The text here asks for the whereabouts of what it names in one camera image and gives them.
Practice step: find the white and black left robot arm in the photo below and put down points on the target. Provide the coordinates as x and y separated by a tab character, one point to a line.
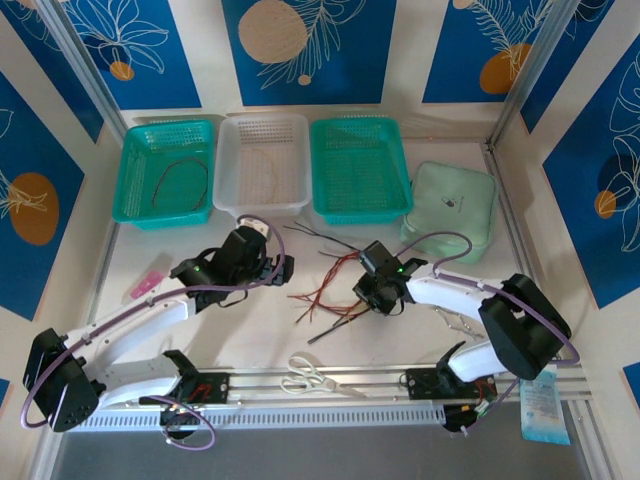
125	330

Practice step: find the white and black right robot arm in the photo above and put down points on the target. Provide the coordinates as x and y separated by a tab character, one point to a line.
450	295

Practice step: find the pale green zip pouch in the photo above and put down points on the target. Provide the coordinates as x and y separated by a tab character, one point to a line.
450	210

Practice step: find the blue snack packet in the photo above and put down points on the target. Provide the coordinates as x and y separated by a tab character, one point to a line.
542	415

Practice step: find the aluminium post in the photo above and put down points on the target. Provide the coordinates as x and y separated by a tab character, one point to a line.
84	70
547	70

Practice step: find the white plastic basket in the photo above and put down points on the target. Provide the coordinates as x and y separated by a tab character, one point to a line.
250	175

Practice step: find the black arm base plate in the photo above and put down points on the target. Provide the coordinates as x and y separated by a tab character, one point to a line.
422	384
215	387

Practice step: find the black electronics module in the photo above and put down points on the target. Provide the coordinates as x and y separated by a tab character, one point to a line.
182	420
455	420

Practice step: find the teal plastic basket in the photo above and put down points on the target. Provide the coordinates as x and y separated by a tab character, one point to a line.
165	140
360	170

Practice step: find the aluminium frame rail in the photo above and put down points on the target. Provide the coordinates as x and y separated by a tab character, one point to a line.
385	380

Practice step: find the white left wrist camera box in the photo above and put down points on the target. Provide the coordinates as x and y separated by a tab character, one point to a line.
254	226

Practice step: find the aluminium side rail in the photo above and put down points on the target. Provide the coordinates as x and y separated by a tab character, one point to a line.
507	200

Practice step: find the pink and white plastic case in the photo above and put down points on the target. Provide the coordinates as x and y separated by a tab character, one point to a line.
147	287

